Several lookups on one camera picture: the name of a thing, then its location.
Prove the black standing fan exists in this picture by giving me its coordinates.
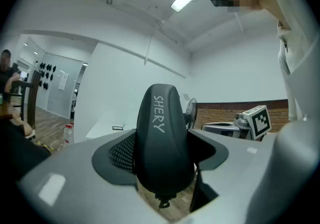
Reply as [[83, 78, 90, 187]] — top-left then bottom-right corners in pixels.
[[183, 97, 199, 131]]

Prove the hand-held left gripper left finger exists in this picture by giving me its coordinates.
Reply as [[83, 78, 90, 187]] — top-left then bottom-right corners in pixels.
[[17, 129, 171, 224]]

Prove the black oblong case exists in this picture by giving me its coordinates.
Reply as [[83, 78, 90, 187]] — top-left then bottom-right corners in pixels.
[[134, 83, 196, 209]]

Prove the clear plastic water bottle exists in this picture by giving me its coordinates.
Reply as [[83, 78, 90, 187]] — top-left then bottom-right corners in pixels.
[[63, 123, 75, 145]]

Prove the group of black hanging items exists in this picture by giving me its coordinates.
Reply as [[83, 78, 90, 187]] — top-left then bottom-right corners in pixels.
[[39, 61, 57, 91]]

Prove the yellow black striped tape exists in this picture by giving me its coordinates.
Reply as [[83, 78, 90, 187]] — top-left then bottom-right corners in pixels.
[[36, 141, 60, 152]]

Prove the white paper sheet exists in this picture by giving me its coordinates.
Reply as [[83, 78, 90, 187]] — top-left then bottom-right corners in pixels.
[[58, 72, 70, 91]]

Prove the person's white shirt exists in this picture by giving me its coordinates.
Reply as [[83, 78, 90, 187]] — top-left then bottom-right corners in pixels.
[[259, 0, 320, 123]]

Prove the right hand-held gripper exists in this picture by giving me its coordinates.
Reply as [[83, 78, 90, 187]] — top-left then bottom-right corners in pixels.
[[201, 105, 272, 141]]

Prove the dark wooden chair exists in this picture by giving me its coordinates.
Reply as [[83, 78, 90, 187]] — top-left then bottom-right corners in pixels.
[[9, 70, 43, 131]]

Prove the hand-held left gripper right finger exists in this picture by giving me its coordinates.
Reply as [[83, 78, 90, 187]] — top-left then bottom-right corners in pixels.
[[184, 129, 278, 224]]

